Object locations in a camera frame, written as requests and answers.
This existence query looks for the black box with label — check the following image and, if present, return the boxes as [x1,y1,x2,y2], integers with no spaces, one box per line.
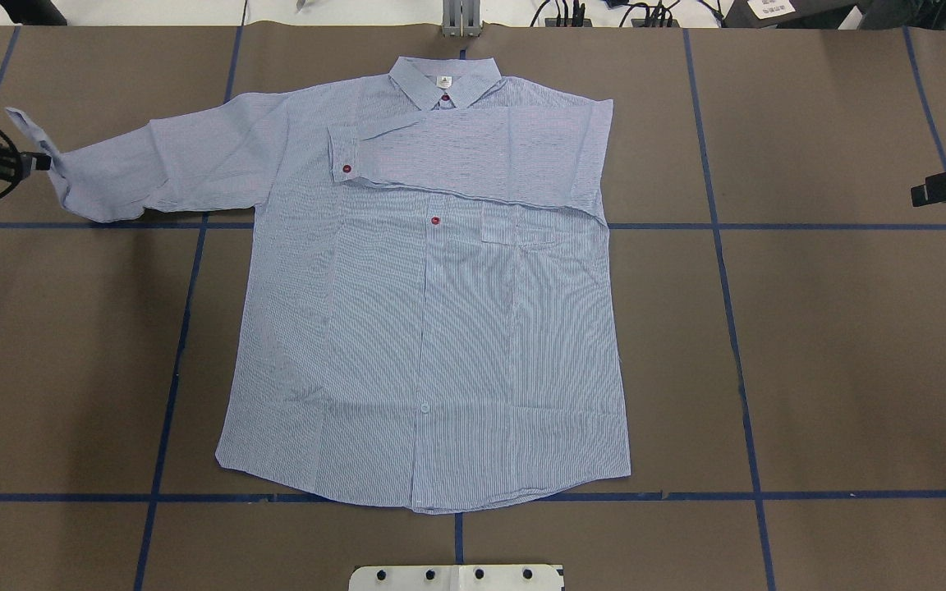
[722,1,865,30]

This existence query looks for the grey aluminium frame post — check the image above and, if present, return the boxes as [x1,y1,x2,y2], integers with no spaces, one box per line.
[442,0,483,38]

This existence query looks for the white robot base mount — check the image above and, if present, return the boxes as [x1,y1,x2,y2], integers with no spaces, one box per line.
[348,564,566,590]

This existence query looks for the light blue striped shirt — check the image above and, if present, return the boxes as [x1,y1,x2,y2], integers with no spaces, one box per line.
[7,57,631,514]

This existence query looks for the black USB hub left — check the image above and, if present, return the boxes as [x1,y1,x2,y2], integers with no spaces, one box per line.
[542,15,594,29]

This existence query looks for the black usb hub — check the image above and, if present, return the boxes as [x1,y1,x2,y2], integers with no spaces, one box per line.
[627,12,680,29]
[542,15,594,29]

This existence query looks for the blue tape grid lines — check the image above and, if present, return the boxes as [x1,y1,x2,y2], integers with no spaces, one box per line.
[0,22,946,590]

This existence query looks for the black USB hub right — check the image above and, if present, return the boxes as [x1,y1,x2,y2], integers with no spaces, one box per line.
[627,12,680,29]

